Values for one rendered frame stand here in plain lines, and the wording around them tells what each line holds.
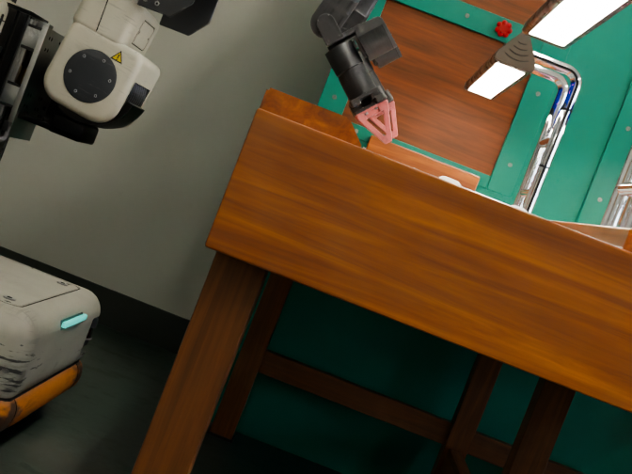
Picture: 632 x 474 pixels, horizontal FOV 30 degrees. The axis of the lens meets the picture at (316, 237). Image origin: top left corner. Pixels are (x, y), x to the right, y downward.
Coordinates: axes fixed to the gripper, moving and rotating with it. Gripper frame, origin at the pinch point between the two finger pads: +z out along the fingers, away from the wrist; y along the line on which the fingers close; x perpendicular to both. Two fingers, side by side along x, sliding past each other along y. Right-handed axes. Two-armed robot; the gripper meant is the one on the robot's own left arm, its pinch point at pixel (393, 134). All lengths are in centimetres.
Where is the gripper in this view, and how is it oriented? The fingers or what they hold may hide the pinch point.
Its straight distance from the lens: 265.8
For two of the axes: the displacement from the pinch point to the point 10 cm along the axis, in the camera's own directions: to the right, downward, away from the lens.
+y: 0.3, -0.4, 10.0
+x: -8.8, 4.7, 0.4
